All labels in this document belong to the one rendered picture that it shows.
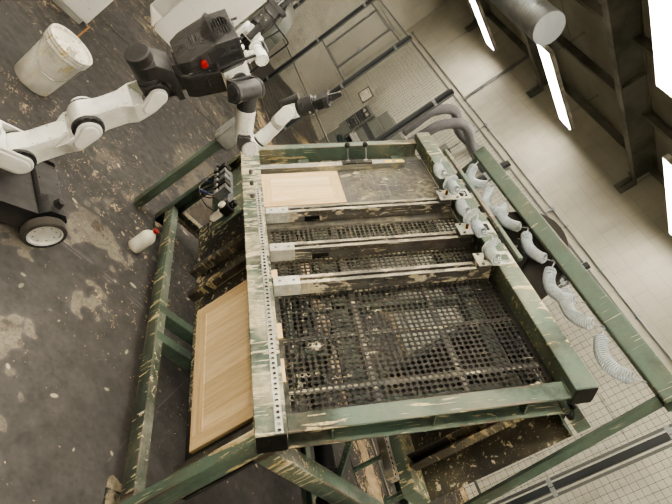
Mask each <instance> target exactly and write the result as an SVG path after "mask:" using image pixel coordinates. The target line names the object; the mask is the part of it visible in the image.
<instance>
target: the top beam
mask: <svg viewBox="0 0 672 504"><path fill-rule="evenodd" d="M415 140H416V142H417V143H416V144H417V146H416V150H417V152H418V153H419V155H420V157H421V158H422V160H423V162H424V163H425V165H426V167H427V168H428V170H429V172H430V173H431V175H432V177H433V178H434V180H435V182H436V183H437V185H438V187H439V188H440V190H445V189H443V183H444V181H445V180H446V179H448V178H449V177H451V176H452V175H455V176H457V175H456V172H455V171H454V170H453V168H452V167H451V165H450V164H449V162H448V161H447V159H446V158H445V156H444V155H443V153H442V152H441V150H440V149H439V147H438V146H437V144H436V143H435V141H434V140H433V138H432V137H431V135H430V134H429V133H428V132H427V133H415ZM441 158H442V161H441V164H442V165H443V167H444V169H446V171H447V174H452V175H446V177H445V178H443V179H440V178H438V177H436V176H435V174H434V172H433V165H434V164H436V163H439V162H440V160H441ZM449 179H450V178H449ZM464 200H465V201H466V202H467V206H469V207H470V208H471V210H472V209H474V208H475V209H476V208H477V209H479V208H478V205H477V204H476V202H475V201H474V199H473V198H472V199H464ZM456 201H457V200H452V204H451V209H452V210H453V212H454V214H455V215H456V217H457V219H458V220H459V222H460V223H464V222H463V217H462V216H461V215H459V213H458V212H457V210H456V208H455V202H456ZM491 239H492V236H488V235H485V236H484V237H482V238H478V237H477V236H475V234H473V237H472V241H471V242H472V244H473V245H474V247H475V249H476V250H477V252H478V253H482V252H481V251H482V250H481V249H482V247H483V245H484V243H486V242H488V241H490V240H491ZM496 245H497V244H496ZM495 247H496V250H497V251H508V250H507V248H506V247H505V245H504V244H503V243H501V241H499V243H498V245H497V246H495ZM508 252H509V251H508ZM490 274H491V275H492V277H493V279H494V281H495V282H496V284H497V286H498V287H499V289H500V291H501V292H502V294H503V296H504V297H505V299H506V301H507V302H508V304H509V306H510V307H511V309H512V311H513V312H514V314H515V316H516V317H517V319H518V321H519V322H520V324H521V326H522V327H523V329H524V331H525V332H526V334H527V336H528V337H529V339H530V341H531V342H532V344H533V346H534V347H535V349H536V351H537V352H538V354H539V356H540V358H541V359H542V361H543V363H544V364H545V366H546V368H547V369H548V371H549V373H550V374H551V376H552V378H553V379H554V381H555V382H560V381H561V382H562V381H563V382H564V384H565V385H566V387H567V388H568V390H569V392H570V393H571V395H572V396H571V399H566V401H567V403H568V404H570V405H573V404H581V403H589V402H591V401H592V400H593V398H594V396H595V394H596V393H597V391H598V389H599V385H598V384H597V382H596V381H595V379H594V378H593V376H592V375H591V373H590V372H589V371H588V369H587V368H586V366H585V365H584V363H583V362H582V360H581V359H580V357H579V356H578V354H577V353H576V351H575V350H574V348H573V347H572V345H571V344H570V342H569V341H568V339H567V338H566V336H565V335H564V333H563V332H562V330H561V329H560V327H559V326H558V324H557V323H556V321H555V320H554V318H553V317H552V315H551V314H550V312H549V311H548V309H547V308H546V306H545V305H544V304H543V302H542V301H541V299H540V298H539V296H538V295H537V293H536V292H535V290H534V289H533V287H532V286H531V284H530V283H529V281H528V280H527V278H526V277H525V275H524V274H523V272H522V271H521V269H520V268H519V266H518V265H517V263H516V264H512V265H499V266H492V267H491V272H490Z"/></svg>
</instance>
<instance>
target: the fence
mask: <svg viewBox="0 0 672 504"><path fill-rule="evenodd" d="M385 160H392V162H385ZM395 160H398V159H382V160H372V164H352V165H342V162H341V161H340V162H319V163H298V164H277V165H260V169H261V174H279V173H299V172H319V171H340V170H360V169H380V168H400V167H404V164H405V161H404V160H403V159H402V161H401V162H396V161H395Z"/></svg>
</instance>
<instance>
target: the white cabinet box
mask: <svg viewBox="0 0 672 504"><path fill-rule="evenodd" d="M266 1H267V0H155V1H154V2H153V3H151V4H150V13H151V25H152V27H153V28H154V30H155V31H156V32H157V33H158V34H159V35H160V36H161V37H162V38H163V39H164V40H165V41H166V42H167V43H168V44H169V45H170V43H169V41H170V40H171V39H172V38H173V37H174V36H175V35H176V33H178V32H179V31H180V30H182V29H184V28H185V27H187V26H188V25H190V24H191V23H193V22H195V21H196V20H198V19H199V18H201V17H202V14H204V12H205V13H207V14H210V13H213V12H216V11H219V10H222V9H225V10H226V12H227V14H228V16H229V18H233V17H236V16H237V20H234V21H233V22H234V27H235V26H237V25H238V24H239V23H240V22H242V21H243V20H244V19H245V18H247V17H248V16H249V15H250V14H252V13H253V12H254V11H255V10H256V9H258V8H259V7H260V6H261V5H263V4H264V3H265V2H266ZM170 46H171V45H170Z"/></svg>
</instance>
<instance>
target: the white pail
mask: <svg viewBox="0 0 672 504"><path fill-rule="evenodd" d="M89 28H90V27H88V28H86V29H85V30H84V31H83V32H82V33H80V34H79V35H78V36H76V35H75V34H74V33H73V32H71V31H70V30H69V29H67V28H66V27H64V26H62V25H60V24H56V23H55V24H54V23H53V24H51V25H50V26H49V27H48V29H46V30H45V32H44V33H43V36H42V38H41V39H40V40H39V41H38V42H37V43H36V44H35V45H34V46H33V47H32V48H31V49H30V50H29V51H28V52H27V53H26V54H25V55H24V56H23V57H22V58H21V59H20V60H19V61H18V62H17V63H16V64H15V65H14V70H15V73H16V75H17V77H18V78H19V79H20V81H21V82H22V83H23V84H24V85H25V86H26V87H27V88H29V89H30V90H31V91H33V92H34V93H36V94H38V95H40V96H49V95H50V94H51V93H52V92H54V91H55V90H56V89H57V88H59V87H60V86H61V85H63V84H64V83H65V82H67V81H68V80H70V79H72V77H73V76H74V75H76V74H77V73H78V72H80V71H84V70H86V69H87V68H89V67H90V66H91V65H92V64H93V60H92V56H91V54H90V52H89V50H88V49H87V47H86V46H85V45H84V44H83V42H82V41H81V40H80V39H79V38H78V37H79V36H81V35H82V34H83V33H84V32H86V31H87V30H88V29H89ZM78 74H79V73H78ZM78 74H77V75H78ZM77 75H76V76H77ZM76 76H74V77H76ZM74 77H73V78H74Z"/></svg>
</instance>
